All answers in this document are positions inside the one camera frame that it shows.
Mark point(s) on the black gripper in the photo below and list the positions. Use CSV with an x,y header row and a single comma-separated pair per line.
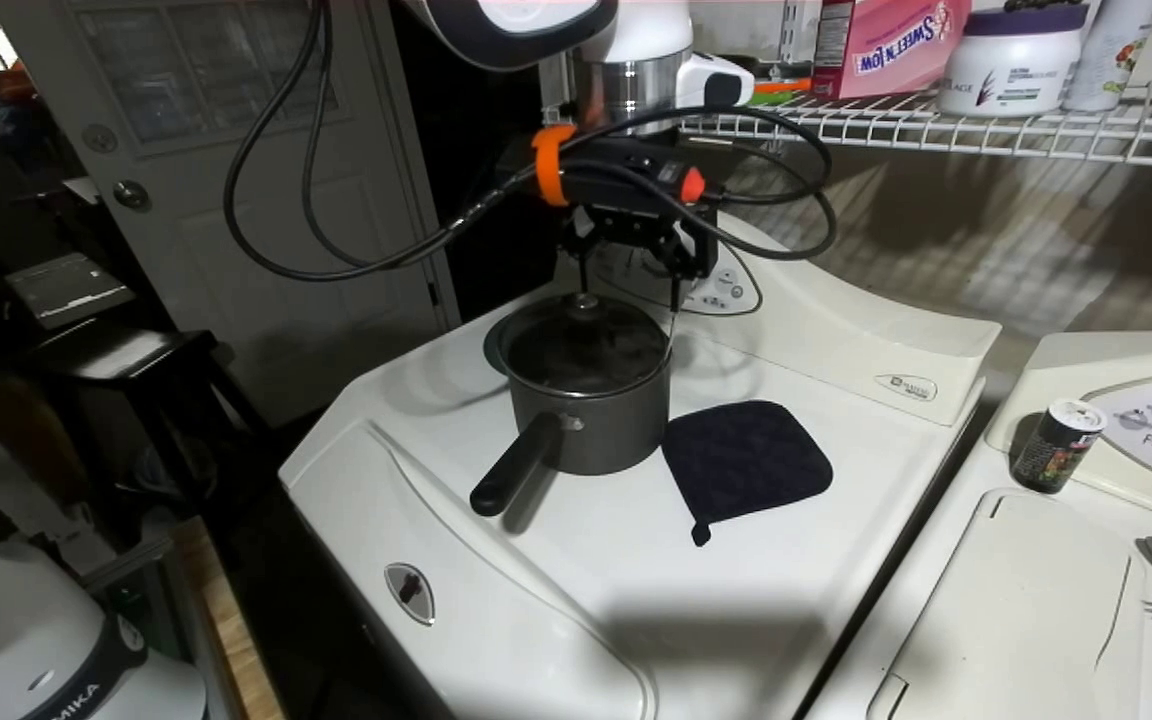
x,y
637,238

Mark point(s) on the glass pot lid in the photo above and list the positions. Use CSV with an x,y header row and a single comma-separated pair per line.
x,y
590,350

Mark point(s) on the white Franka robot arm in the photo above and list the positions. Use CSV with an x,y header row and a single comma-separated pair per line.
x,y
16,640

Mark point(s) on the dark navy pot holder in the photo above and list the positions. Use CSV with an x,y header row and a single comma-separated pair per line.
x,y
740,460

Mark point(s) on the white jar purple lid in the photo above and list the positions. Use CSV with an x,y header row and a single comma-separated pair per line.
x,y
1010,65

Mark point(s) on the dark grey saucepan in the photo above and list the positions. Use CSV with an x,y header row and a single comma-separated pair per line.
x,y
603,428

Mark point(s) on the white washing machine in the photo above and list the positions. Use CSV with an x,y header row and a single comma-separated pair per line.
x,y
578,602

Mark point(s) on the pink sweetener box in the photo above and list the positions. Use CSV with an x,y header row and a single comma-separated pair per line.
x,y
889,45

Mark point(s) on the white panel door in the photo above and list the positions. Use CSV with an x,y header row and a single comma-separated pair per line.
x,y
240,202

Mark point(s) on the small spice jar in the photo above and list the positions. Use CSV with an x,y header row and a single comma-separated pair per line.
x,y
1052,444

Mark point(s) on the black stool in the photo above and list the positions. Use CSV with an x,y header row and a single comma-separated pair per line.
x,y
137,386

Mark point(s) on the round door knob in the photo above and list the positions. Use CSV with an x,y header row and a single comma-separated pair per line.
x,y
129,192

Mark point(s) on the white dryer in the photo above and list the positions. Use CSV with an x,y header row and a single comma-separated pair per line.
x,y
1030,614

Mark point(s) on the wooden board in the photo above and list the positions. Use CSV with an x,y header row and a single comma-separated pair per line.
x,y
229,625

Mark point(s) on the tall cylindrical container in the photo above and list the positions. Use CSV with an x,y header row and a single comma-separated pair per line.
x,y
1109,52

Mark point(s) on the black flat box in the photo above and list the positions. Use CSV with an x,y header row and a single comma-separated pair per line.
x,y
64,288

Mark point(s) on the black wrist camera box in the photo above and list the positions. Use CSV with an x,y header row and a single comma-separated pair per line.
x,y
631,173

